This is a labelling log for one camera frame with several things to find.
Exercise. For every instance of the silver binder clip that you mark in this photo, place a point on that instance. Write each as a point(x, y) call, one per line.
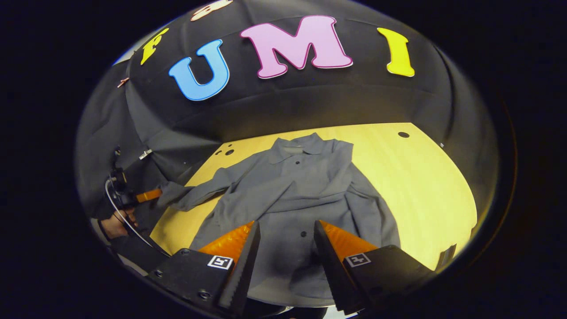
point(145, 153)

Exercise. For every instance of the black backdrop cloth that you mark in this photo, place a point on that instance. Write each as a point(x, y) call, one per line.
point(288, 102)

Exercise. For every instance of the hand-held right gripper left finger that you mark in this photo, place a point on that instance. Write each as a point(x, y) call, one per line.
point(243, 270)

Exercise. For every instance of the grey button shirt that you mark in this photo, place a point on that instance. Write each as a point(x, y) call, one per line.
point(292, 195)

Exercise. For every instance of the small orange clip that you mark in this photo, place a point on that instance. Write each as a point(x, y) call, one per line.
point(123, 82)

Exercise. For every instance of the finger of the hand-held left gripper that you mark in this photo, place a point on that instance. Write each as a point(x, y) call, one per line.
point(149, 195)

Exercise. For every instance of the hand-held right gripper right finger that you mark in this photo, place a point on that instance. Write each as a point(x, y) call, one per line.
point(330, 270)

